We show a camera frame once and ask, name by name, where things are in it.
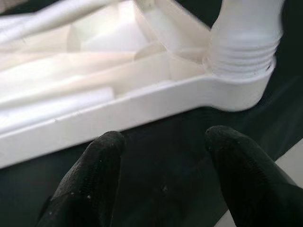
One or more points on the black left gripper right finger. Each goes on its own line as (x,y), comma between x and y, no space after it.
(251,186)

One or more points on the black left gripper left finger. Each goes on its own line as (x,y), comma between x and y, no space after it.
(90,186)

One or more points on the black tablecloth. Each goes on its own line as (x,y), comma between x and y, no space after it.
(165,153)

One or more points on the white plastic table top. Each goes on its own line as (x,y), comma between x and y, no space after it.
(142,111)

